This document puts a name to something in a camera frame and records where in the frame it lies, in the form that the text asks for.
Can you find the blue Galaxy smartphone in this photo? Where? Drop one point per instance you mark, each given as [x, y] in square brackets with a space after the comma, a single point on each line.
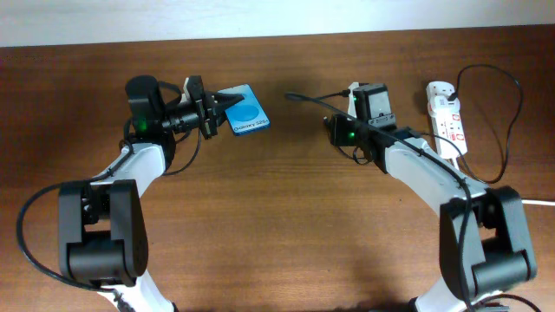
[247, 116]

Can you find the white USB charger adapter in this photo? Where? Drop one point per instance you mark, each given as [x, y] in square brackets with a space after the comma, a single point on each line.
[440, 104]

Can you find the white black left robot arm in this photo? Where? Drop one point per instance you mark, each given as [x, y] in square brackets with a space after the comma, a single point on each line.
[102, 235]

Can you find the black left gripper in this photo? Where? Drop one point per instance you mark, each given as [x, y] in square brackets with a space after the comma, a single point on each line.
[209, 116]

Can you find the white power strip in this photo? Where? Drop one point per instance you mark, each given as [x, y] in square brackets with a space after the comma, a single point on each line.
[452, 141]

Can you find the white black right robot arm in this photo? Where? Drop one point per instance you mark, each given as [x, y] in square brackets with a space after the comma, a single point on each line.
[485, 244]

